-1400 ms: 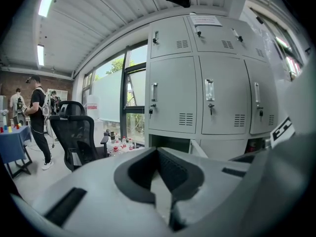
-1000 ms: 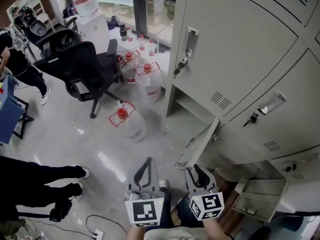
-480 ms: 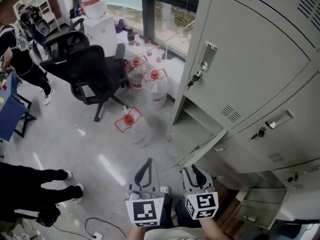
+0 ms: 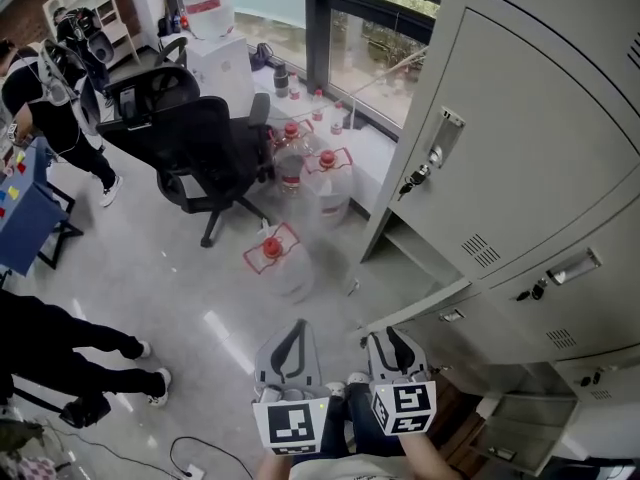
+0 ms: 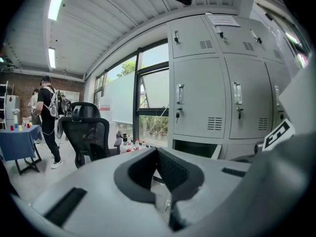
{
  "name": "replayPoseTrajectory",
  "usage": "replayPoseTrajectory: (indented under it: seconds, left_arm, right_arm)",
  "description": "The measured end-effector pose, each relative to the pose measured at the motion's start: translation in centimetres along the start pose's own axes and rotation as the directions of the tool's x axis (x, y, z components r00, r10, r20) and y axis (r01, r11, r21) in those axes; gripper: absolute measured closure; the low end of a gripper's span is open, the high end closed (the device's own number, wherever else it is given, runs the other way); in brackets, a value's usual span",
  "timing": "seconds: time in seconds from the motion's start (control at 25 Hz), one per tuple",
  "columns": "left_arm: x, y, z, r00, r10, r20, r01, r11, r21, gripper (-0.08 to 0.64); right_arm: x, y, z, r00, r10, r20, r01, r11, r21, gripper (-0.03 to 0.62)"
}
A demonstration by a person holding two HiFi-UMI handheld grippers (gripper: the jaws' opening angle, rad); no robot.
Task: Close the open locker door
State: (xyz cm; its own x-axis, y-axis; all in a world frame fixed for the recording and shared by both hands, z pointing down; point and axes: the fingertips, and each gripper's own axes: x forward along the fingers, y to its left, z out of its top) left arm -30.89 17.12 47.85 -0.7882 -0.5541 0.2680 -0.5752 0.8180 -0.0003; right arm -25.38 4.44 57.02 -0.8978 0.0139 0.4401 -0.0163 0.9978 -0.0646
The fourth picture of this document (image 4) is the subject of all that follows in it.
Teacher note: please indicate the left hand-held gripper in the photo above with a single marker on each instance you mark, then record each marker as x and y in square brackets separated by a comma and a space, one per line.
[292, 425]

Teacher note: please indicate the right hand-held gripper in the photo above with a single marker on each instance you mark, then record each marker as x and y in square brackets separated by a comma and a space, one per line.
[407, 403]

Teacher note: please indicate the grey metal locker cabinet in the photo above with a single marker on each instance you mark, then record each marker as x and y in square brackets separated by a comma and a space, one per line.
[525, 143]

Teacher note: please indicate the person's right forearm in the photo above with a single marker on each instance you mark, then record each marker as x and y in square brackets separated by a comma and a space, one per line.
[430, 458]

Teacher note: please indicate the person's right white shoe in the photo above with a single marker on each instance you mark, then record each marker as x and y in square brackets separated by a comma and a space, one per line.
[358, 378]

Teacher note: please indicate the person's white shoe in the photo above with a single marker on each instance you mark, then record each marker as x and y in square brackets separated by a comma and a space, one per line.
[335, 389]
[358, 378]

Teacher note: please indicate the person's left white shoe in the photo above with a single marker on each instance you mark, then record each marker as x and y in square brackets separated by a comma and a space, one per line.
[335, 389]

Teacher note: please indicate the person's dark trousers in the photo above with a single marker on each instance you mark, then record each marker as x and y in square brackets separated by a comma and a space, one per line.
[370, 418]

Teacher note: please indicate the wooden slat platform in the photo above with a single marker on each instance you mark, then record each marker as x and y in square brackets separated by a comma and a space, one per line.
[460, 418]

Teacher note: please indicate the person's white shirt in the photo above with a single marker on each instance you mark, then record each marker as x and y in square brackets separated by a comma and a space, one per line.
[350, 468]

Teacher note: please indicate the white power strip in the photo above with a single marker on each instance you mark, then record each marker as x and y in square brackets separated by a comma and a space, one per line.
[195, 471]

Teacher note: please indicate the black office chair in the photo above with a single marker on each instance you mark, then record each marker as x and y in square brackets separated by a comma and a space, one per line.
[200, 153]

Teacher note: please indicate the row of small clear bottles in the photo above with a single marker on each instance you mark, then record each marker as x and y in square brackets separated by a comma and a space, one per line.
[317, 110]

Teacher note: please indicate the pink checkered cloth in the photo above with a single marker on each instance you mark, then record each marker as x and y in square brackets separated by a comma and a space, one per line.
[35, 468]

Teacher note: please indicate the black flask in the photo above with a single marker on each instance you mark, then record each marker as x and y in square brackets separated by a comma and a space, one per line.
[281, 80]

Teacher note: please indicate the white water dispenser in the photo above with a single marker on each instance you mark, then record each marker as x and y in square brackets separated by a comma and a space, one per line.
[222, 73]

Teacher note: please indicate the blue cloth covered table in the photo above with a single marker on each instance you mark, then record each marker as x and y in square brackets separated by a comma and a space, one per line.
[25, 218]

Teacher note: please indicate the dark bag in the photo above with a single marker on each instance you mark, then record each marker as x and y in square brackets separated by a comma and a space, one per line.
[261, 57]

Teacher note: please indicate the yellow cup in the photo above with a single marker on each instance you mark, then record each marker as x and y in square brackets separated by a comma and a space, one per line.
[13, 192]
[20, 157]

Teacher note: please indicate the black-framed window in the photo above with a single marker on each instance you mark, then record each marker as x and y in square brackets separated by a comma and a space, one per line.
[317, 18]

